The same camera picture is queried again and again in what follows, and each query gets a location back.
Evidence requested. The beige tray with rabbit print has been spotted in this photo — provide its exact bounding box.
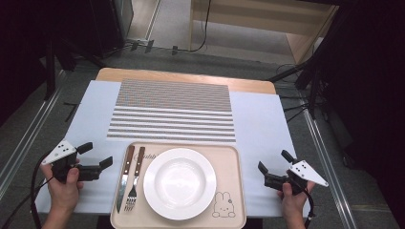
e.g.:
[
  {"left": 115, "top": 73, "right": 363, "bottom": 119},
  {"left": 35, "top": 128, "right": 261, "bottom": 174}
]
[{"left": 110, "top": 141, "right": 247, "bottom": 229}]

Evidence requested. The striped woven placemat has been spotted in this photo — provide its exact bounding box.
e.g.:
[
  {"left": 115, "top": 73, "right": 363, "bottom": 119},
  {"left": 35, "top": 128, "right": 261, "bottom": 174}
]
[{"left": 106, "top": 78, "right": 237, "bottom": 143}]

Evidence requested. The person's left hand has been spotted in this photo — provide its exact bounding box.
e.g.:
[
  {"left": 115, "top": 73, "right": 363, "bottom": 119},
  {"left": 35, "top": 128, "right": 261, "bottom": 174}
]
[{"left": 40, "top": 158, "right": 84, "bottom": 215}]

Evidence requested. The wooden handled knife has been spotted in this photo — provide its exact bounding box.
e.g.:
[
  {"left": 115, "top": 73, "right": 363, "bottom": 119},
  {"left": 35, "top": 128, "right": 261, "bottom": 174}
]
[{"left": 116, "top": 145, "right": 136, "bottom": 214}]

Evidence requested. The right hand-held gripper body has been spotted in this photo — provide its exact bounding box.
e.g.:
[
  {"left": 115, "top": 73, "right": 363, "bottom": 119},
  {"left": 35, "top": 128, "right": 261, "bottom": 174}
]
[{"left": 263, "top": 159, "right": 330, "bottom": 197}]

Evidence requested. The person's right hand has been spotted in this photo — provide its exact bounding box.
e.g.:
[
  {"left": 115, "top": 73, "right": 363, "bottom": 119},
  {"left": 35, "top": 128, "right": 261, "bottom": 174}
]
[{"left": 277, "top": 180, "right": 316, "bottom": 221}]

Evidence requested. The dark cabinet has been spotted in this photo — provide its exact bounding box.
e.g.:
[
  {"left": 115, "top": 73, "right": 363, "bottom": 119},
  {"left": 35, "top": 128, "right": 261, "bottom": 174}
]
[{"left": 89, "top": 0, "right": 135, "bottom": 59}]

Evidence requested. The black hanging cable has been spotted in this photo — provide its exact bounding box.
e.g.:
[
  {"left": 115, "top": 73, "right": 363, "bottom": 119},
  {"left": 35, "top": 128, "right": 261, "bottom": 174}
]
[{"left": 173, "top": 0, "right": 213, "bottom": 55}]

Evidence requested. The black stand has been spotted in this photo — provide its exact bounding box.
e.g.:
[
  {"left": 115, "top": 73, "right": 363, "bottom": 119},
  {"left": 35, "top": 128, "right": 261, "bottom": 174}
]
[
  {"left": 266, "top": 47, "right": 332, "bottom": 123},
  {"left": 39, "top": 36, "right": 79, "bottom": 102}
]

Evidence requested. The wooden handled fork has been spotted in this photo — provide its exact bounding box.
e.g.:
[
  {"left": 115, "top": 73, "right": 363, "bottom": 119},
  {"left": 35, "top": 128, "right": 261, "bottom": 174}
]
[{"left": 123, "top": 146, "right": 146, "bottom": 213}]

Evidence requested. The light wooden shelf unit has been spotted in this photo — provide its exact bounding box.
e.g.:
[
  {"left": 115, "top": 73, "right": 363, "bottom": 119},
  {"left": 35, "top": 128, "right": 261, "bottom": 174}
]
[{"left": 187, "top": 0, "right": 340, "bottom": 65}]

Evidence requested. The white round plate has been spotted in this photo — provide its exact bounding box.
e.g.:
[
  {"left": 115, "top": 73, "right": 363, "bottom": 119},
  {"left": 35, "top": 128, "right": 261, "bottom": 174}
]
[{"left": 142, "top": 147, "right": 218, "bottom": 221}]

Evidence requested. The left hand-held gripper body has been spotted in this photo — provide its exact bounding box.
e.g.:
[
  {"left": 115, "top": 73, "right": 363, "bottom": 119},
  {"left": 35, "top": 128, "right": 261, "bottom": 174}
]
[{"left": 41, "top": 139, "right": 103, "bottom": 185}]

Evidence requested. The white table cover sheet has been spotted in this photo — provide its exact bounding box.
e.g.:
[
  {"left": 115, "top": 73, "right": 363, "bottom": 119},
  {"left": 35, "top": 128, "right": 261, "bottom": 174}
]
[{"left": 31, "top": 79, "right": 313, "bottom": 219}]

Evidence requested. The metal floor rail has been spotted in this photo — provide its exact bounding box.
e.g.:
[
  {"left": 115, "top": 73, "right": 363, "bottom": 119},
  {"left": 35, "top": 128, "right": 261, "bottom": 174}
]
[
  {"left": 0, "top": 85, "right": 65, "bottom": 199},
  {"left": 299, "top": 98, "right": 359, "bottom": 229}
]

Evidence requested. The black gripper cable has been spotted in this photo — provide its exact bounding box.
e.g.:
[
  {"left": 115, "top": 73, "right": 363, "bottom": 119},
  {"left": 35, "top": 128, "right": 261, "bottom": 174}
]
[
  {"left": 304, "top": 190, "right": 317, "bottom": 229},
  {"left": 0, "top": 152, "right": 55, "bottom": 229}
]

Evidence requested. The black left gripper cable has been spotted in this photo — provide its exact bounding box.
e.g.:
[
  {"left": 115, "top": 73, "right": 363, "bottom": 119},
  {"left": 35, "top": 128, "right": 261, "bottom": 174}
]
[{"left": 0, "top": 152, "right": 55, "bottom": 229}]

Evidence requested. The power strip with plugs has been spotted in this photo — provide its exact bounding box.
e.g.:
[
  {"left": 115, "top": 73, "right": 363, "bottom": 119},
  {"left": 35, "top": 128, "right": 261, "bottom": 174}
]
[{"left": 125, "top": 37, "right": 156, "bottom": 54}]

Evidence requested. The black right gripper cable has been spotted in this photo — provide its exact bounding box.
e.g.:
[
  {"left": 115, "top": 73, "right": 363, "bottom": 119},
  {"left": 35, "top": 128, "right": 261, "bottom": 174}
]
[{"left": 304, "top": 190, "right": 317, "bottom": 229}]

